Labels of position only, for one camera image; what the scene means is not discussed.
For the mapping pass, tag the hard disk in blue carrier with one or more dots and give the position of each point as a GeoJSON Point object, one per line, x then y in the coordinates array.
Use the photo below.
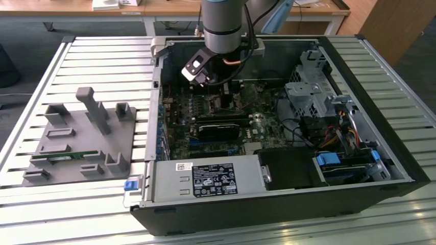
{"type": "Point", "coordinates": [327, 160]}

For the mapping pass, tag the grey parts rack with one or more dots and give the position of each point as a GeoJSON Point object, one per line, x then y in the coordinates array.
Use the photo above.
{"type": "Point", "coordinates": [88, 143]}

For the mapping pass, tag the blue expansion slot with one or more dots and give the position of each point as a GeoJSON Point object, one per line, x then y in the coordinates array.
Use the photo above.
{"type": "Point", "coordinates": [194, 140]}

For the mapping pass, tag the small blue bay latch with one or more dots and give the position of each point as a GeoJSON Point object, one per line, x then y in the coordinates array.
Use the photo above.
{"type": "Point", "coordinates": [375, 156]}

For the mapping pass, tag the silver chipset heatsink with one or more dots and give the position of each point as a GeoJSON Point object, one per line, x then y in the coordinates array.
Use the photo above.
{"type": "Point", "coordinates": [252, 147]}

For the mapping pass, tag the white box dark print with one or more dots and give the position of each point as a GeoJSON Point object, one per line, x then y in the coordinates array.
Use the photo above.
{"type": "Point", "coordinates": [131, 3]}

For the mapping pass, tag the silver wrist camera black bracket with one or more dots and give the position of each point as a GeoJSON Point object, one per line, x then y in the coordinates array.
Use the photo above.
{"type": "Point", "coordinates": [188, 71]}

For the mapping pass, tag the wooden desk white frame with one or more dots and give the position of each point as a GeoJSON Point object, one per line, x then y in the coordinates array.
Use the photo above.
{"type": "Point", "coordinates": [51, 11]}
{"type": "Point", "coordinates": [170, 10]}

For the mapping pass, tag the green RAM stick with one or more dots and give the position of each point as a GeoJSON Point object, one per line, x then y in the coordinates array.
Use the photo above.
{"type": "Point", "coordinates": [83, 154]}

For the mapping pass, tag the black graphics card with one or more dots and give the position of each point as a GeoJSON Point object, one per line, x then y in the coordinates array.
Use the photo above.
{"type": "Point", "coordinates": [218, 133]}

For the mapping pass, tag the black PC case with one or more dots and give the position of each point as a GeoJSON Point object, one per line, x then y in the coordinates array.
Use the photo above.
{"type": "Point", "coordinates": [238, 219]}

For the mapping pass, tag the silver power supply with label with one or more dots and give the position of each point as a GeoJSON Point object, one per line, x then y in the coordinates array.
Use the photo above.
{"type": "Point", "coordinates": [167, 178]}

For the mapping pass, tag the black plastic shroud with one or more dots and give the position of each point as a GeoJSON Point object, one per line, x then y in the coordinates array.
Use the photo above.
{"type": "Point", "coordinates": [290, 168]}

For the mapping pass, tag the silver disk bay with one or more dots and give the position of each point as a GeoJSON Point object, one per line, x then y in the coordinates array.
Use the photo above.
{"type": "Point", "coordinates": [382, 173]}

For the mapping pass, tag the blue case latch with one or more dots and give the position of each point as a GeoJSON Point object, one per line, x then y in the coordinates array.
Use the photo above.
{"type": "Point", "coordinates": [131, 185]}

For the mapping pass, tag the silver metal drive cage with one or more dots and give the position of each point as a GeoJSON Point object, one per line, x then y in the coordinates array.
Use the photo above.
{"type": "Point", "coordinates": [308, 88]}

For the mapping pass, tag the CPU socket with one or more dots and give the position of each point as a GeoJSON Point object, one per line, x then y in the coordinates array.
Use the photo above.
{"type": "Point", "coordinates": [214, 104]}

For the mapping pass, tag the wooden cabinet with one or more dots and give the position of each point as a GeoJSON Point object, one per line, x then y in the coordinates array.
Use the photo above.
{"type": "Point", "coordinates": [391, 25]}

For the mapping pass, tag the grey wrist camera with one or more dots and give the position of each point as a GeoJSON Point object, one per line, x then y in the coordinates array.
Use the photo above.
{"type": "Point", "coordinates": [259, 47]}

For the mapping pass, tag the white papers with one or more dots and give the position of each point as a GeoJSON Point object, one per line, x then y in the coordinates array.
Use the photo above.
{"type": "Point", "coordinates": [314, 3]}

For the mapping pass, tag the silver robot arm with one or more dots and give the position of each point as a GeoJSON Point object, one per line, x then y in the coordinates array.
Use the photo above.
{"type": "Point", "coordinates": [223, 28]}

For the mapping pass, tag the green motherboard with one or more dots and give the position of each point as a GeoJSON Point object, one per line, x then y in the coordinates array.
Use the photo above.
{"type": "Point", "coordinates": [268, 122]}

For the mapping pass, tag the plain white box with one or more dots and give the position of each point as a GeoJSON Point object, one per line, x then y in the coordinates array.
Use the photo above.
{"type": "Point", "coordinates": [106, 6]}

